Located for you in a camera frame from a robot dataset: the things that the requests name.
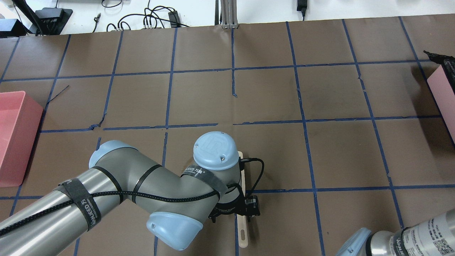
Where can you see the pink plastic bin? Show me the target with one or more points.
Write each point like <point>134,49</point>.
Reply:
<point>443,94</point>
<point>20,116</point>

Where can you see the aluminium frame post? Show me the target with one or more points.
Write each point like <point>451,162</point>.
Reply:
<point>229,14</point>

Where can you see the pink plastic bin left side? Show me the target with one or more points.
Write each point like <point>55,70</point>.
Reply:
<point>20,116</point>

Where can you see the pink plastic bin right side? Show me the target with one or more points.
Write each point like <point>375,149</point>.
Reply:
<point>443,94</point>

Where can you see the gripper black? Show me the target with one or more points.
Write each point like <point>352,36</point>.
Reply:
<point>225,207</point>

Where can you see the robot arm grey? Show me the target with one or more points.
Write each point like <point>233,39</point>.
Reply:
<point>217,181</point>
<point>433,237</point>

